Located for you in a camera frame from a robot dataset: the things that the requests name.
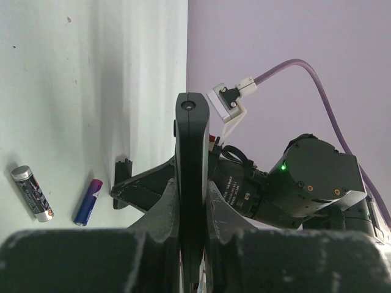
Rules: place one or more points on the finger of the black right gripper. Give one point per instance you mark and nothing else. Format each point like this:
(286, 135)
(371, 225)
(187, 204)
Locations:
(146, 189)

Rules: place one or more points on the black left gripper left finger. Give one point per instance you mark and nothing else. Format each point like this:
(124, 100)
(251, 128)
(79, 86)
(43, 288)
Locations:
(144, 257)

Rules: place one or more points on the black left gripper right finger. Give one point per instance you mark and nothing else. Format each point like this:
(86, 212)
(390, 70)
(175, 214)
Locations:
(243, 258)

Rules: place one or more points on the black remote battery cover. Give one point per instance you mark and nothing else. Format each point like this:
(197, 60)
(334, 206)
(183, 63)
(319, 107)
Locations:
(123, 171)

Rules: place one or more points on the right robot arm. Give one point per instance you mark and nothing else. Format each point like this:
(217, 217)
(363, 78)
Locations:
(312, 186)

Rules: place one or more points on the purple battery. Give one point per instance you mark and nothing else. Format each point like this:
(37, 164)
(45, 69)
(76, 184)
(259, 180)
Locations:
(88, 202)

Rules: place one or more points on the red and black battery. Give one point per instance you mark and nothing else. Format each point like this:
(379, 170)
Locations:
(32, 193)

